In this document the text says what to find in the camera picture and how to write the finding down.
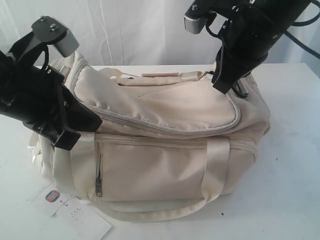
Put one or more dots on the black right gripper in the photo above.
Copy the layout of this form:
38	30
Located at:
249	36

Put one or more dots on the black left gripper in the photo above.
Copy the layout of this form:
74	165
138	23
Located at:
39	99

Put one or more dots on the cream fabric duffel bag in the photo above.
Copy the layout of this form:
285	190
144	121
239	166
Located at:
168	145

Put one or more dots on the white paper hang tag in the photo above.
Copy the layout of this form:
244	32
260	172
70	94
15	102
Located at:
48	199

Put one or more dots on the white paper sheet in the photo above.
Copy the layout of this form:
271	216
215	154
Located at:
79	216

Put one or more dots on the white backdrop curtain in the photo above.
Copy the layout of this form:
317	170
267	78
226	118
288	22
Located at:
116	32

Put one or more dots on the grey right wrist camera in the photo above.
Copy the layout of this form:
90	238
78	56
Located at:
201	13

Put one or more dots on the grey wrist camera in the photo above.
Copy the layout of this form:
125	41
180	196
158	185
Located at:
201	13
51	31

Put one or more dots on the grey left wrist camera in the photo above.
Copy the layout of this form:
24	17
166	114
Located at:
51	31

